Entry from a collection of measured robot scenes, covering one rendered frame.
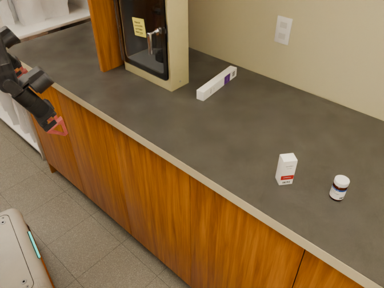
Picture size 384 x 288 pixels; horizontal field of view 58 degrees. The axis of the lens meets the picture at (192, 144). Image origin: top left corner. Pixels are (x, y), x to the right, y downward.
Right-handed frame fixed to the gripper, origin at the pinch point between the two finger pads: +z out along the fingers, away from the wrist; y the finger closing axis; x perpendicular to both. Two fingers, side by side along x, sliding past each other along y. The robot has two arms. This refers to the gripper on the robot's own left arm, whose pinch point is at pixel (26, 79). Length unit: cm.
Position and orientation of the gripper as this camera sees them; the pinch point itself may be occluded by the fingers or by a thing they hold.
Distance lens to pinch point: 169.2
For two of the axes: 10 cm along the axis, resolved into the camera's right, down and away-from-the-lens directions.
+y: -5.8, -5.1, 6.4
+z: 3.7, 5.3, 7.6
